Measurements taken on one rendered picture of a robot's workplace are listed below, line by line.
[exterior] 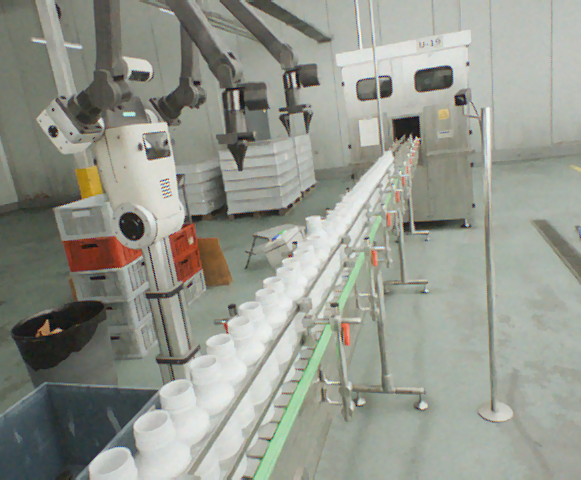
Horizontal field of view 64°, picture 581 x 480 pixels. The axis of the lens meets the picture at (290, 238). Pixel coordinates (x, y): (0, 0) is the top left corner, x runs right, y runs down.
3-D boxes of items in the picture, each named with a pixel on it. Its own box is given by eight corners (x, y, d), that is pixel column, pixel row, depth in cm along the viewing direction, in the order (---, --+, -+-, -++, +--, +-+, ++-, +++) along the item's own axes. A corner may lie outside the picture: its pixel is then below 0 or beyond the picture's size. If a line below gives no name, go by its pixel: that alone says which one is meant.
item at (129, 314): (136, 329, 315) (129, 299, 310) (83, 332, 324) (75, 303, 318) (173, 295, 373) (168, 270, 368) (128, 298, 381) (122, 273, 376)
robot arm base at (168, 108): (147, 99, 166) (167, 126, 167) (162, 84, 163) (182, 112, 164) (160, 99, 174) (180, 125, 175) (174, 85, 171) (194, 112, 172)
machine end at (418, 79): (478, 228, 520) (470, 29, 470) (355, 236, 564) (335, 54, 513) (468, 200, 667) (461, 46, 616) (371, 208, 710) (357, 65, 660)
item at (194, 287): (178, 316, 387) (173, 292, 382) (135, 318, 398) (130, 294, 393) (207, 289, 444) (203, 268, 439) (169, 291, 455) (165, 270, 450)
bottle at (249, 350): (273, 428, 69) (256, 328, 65) (234, 432, 70) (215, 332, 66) (276, 404, 75) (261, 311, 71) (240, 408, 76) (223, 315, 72)
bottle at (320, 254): (337, 296, 116) (330, 233, 112) (328, 306, 111) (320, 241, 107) (316, 295, 119) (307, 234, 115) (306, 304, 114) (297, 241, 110)
